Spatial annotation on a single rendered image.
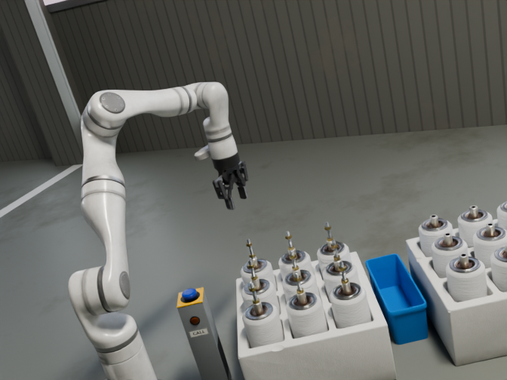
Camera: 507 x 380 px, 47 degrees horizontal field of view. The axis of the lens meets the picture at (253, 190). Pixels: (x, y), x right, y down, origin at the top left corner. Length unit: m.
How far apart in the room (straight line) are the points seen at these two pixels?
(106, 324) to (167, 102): 0.55
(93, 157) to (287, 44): 2.18
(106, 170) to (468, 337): 0.99
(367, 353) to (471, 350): 0.27
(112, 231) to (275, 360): 0.60
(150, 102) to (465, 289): 0.91
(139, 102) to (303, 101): 2.12
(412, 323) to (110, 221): 0.92
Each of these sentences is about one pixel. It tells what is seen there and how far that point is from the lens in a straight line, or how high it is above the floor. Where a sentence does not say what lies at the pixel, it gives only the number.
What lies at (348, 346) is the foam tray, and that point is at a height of 0.14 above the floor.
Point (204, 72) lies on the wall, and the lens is 3.65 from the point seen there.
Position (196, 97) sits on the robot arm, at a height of 0.80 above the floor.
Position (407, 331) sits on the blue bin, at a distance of 1.75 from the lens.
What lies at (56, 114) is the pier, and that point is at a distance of 4.27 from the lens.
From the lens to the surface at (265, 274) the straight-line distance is 1.74.
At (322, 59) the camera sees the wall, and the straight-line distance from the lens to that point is 3.31.
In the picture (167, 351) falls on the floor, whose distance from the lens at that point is 1.98.
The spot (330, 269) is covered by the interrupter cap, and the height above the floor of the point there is 0.25.
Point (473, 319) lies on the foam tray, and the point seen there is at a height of 0.14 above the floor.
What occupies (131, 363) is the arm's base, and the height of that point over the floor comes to 0.43.
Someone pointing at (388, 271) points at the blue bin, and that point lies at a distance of 1.97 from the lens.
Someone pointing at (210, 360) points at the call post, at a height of 0.13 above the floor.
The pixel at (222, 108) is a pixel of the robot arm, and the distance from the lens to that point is 1.55.
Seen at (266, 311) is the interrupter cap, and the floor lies 0.25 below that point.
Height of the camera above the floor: 1.12
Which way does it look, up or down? 22 degrees down
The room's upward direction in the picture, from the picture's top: 15 degrees counter-clockwise
